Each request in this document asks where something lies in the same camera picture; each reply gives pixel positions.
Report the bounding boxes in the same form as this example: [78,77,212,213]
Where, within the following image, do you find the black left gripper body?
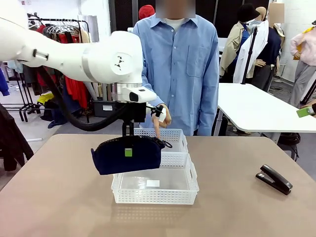
[122,102,147,123]

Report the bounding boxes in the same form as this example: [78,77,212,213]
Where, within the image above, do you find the navy zipper pouch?
[90,135,173,176]

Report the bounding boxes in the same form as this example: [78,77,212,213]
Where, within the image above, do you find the black stapler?
[255,164,293,196]

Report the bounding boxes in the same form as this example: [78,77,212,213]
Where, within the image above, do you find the person's left forearm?
[197,83,220,136]

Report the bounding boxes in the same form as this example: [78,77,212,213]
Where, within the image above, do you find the person's right forearm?
[141,71,166,109]

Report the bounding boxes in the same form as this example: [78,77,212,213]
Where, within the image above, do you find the person's right hand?
[151,105,173,139]

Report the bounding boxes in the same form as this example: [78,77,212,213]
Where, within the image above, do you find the grey storage bin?
[93,100,118,118]

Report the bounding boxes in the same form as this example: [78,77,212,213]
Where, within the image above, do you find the black bag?
[276,132,301,161]

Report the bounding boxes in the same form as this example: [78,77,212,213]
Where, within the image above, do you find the white perforated plastic basket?
[133,128,189,154]
[111,152,200,205]

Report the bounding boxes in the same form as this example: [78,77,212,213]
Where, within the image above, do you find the slanted grey cardboard roll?
[85,82,99,101]

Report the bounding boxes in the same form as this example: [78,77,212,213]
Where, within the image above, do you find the grey trousers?
[251,63,276,92]

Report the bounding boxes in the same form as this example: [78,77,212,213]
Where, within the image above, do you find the person in blue shirt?
[132,0,220,136]

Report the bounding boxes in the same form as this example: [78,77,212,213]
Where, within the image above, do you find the person in pink sweater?
[288,21,316,108]

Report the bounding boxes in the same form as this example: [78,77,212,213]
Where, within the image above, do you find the red dress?
[57,33,89,109]

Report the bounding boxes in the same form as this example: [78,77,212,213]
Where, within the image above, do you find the mannequin in navy top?
[264,2,285,72]

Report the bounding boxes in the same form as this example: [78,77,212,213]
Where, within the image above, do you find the navy garment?
[48,83,82,129]

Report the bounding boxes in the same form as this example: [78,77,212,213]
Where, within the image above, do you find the black tripod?
[241,24,259,84]

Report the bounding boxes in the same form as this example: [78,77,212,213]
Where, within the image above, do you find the white shirt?
[233,19,270,84]

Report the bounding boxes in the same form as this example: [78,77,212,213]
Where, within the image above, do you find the beige jacket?
[79,29,91,44]

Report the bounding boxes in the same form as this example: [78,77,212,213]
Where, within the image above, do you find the yellow garment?
[37,93,54,105]

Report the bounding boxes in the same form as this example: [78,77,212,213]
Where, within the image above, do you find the white hanging panel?
[81,14,99,43]

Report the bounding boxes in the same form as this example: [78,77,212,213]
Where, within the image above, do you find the beige trench coat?
[219,21,247,78]

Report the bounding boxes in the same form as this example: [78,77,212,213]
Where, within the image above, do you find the red hat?
[138,4,156,20]

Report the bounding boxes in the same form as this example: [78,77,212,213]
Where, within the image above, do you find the black hat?
[237,2,259,24]

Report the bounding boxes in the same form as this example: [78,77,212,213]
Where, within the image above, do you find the grey jacket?
[43,24,65,43]

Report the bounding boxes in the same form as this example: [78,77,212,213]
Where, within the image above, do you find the black jacket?
[0,103,35,172]

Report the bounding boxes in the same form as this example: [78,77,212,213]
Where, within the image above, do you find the black metal clothes rack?
[19,18,91,124]

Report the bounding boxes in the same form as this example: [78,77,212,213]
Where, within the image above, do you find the red jacket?
[36,24,58,87]

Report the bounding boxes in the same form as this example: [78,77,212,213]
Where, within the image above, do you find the pale blue fuzzy coat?
[6,60,25,74]

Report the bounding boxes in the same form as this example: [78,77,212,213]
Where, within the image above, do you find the blue garment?
[0,70,10,97]

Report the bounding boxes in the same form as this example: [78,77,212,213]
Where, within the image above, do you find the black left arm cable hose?
[36,65,129,132]

